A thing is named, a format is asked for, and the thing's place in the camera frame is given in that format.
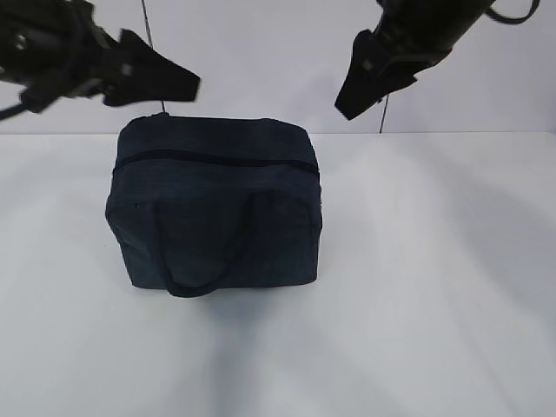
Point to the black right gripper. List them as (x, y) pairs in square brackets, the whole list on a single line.
[(410, 37)]

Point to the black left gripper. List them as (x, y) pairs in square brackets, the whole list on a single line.
[(55, 49)]

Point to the dark navy lunch bag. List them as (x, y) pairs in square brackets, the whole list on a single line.
[(199, 204)]

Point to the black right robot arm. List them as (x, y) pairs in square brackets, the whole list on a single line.
[(410, 37)]

